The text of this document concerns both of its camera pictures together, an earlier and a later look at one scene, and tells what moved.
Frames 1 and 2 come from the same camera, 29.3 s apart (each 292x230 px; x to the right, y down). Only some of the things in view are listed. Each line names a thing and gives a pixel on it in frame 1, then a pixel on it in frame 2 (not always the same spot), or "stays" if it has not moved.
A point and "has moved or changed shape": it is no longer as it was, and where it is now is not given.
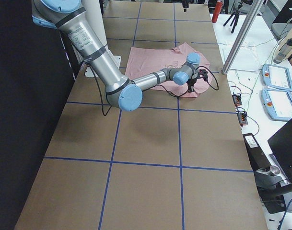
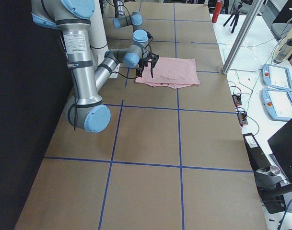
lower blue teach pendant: x=279 y=105 stays
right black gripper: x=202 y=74 → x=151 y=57
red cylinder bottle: x=217 y=9 stays
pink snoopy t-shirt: x=141 y=61 has moved or changed shape
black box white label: x=258 y=159 stays
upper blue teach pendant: x=277 y=76 stays
